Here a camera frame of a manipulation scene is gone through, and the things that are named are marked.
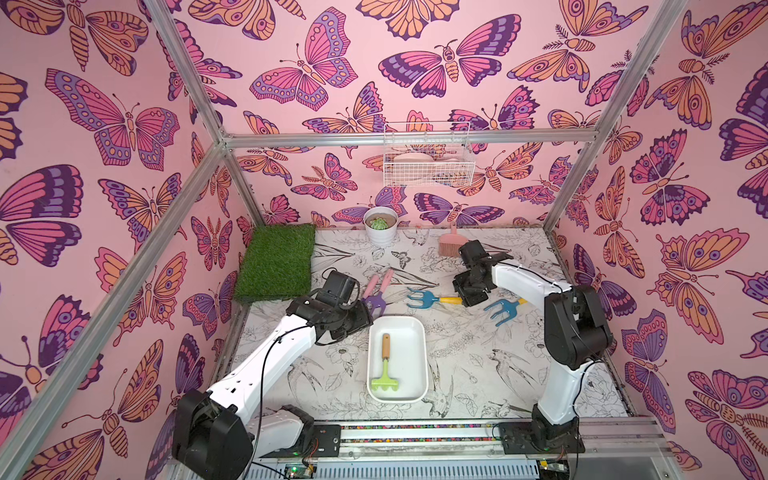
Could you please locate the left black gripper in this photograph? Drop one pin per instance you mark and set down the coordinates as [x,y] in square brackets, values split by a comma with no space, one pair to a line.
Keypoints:
[363,319]

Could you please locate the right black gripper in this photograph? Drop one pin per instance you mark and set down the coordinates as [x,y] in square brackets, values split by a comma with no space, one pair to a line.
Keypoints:
[468,289]

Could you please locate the blue fork yellow handle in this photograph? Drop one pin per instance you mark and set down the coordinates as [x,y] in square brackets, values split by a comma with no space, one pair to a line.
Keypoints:
[424,299]

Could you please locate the purple rake pink handle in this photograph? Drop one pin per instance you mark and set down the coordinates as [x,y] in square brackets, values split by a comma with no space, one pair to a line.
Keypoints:
[376,303]

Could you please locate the purple fork pink handle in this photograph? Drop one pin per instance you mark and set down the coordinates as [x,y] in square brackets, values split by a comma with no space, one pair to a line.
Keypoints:
[371,286]

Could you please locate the green rake wooden handle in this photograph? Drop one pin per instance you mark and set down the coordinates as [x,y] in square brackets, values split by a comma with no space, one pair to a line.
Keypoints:
[384,381]

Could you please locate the white plastic storage box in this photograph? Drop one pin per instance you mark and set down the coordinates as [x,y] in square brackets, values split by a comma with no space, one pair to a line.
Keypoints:
[408,360]

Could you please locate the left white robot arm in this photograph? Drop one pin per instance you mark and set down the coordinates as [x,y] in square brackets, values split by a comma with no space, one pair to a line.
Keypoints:
[218,432]

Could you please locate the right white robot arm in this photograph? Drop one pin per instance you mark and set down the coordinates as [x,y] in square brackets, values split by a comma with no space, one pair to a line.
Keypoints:
[576,335]

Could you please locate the green artificial grass mat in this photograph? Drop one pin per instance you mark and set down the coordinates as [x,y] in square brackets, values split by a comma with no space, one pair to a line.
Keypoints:
[276,264]

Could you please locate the green succulent plant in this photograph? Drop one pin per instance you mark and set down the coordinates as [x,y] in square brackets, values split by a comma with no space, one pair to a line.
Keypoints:
[378,224]

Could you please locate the white plant pot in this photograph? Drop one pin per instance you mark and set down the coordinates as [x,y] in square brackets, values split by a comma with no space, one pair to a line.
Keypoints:
[381,238]

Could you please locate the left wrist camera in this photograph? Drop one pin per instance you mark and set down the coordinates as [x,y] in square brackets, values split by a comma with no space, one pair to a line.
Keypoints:
[339,290]

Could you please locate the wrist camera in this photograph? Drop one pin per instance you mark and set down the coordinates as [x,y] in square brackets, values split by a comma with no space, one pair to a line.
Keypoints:
[473,254]
[339,290]

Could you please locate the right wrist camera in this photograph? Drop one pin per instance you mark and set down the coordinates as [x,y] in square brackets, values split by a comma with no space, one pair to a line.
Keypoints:
[473,254]

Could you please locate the blue rake yellow handle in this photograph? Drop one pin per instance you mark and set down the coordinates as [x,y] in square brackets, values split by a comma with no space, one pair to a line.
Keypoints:
[503,310]

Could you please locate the white wire wall basket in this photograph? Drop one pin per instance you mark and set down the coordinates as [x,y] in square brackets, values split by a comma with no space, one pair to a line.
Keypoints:
[415,158]

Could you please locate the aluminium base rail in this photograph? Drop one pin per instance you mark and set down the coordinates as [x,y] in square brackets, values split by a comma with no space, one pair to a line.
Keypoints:
[609,448]

